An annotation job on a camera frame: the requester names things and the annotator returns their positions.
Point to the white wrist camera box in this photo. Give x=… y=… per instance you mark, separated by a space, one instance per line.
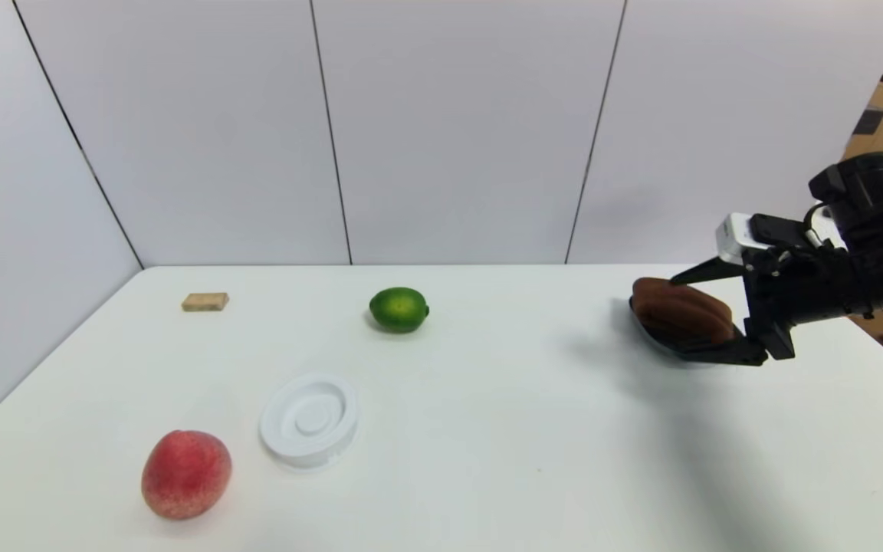
x=734 y=234

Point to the green lime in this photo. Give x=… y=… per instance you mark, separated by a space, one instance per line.
x=398 y=309

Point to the small tan wooden block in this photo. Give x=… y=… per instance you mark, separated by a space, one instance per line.
x=205 y=302

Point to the brown towel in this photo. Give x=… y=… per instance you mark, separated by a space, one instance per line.
x=679 y=313

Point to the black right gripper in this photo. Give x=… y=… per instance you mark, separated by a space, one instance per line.
x=763 y=305

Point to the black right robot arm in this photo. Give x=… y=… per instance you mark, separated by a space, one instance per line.
x=882 y=230

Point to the grey plastic dish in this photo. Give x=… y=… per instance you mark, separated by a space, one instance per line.
x=645 y=331

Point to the red peach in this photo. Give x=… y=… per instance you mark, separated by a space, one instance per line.
x=185 y=474

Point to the white round plastic lid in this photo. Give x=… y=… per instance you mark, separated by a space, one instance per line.
x=309 y=419

